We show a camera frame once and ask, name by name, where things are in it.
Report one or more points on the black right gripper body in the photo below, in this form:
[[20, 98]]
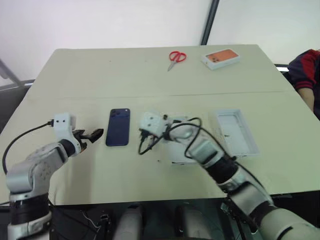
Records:
[[147, 135]]

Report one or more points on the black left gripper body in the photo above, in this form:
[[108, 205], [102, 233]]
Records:
[[81, 142]]

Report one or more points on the person's bare forearm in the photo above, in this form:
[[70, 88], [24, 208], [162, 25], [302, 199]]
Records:
[[307, 98]]

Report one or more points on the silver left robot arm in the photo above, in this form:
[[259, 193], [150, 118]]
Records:
[[37, 162]]

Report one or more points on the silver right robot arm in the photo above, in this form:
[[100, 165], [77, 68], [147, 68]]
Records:
[[245, 192]]

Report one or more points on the open white phone box tray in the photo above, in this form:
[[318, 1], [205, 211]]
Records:
[[237, 130]]

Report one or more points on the phone box with orange print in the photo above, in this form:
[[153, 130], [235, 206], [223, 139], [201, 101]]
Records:
[[221, 58]]

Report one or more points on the dark blue smartphone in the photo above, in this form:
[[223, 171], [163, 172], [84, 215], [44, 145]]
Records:
[[118, 127]]

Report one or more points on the grey rounded robot leg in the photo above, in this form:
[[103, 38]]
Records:
[[192, 222], [130, 222]]

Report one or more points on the person in dark red jacket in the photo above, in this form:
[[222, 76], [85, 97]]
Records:
[[306, 67]]

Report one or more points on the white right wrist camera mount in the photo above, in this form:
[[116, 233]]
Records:
[[152, 122]]

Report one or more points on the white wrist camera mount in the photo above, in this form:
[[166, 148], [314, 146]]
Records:
[[62, 123], [152, 122]]

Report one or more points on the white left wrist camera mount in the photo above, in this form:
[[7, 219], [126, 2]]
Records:
[[62, 123]]

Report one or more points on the grey metal frame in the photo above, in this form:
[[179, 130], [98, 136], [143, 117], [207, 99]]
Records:
[[12, 75]]

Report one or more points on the dark window frame post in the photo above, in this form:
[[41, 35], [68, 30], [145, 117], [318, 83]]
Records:
[[210, 22]]

